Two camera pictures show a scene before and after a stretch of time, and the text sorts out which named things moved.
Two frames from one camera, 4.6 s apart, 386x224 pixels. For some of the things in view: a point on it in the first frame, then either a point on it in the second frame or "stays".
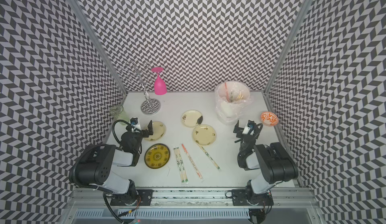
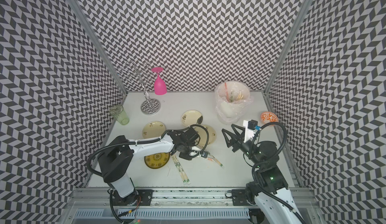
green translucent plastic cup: (117, 111) stays
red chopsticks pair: (192, 162) -> (208, 158)
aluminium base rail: (288, 206) stays
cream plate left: (159, 129) stays
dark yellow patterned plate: (157, 155) stays
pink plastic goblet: (160, 88) stays
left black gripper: (146, 134) -> (186, 156)
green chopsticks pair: (209, 156) -> (219, 163)
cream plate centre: (204, 134) stays
